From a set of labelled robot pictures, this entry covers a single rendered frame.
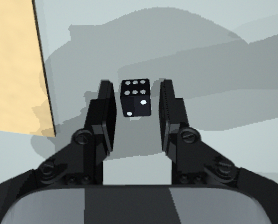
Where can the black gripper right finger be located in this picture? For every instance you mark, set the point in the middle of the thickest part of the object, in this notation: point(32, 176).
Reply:
point(195, 162)

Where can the tan mottled mat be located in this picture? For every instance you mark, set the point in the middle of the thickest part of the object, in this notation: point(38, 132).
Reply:
point(25, 105)

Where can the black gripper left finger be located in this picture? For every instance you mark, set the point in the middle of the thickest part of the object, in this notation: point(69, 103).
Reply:
point(78, 163)

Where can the black die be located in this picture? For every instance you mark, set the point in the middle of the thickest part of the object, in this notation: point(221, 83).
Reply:
point(135, 98)

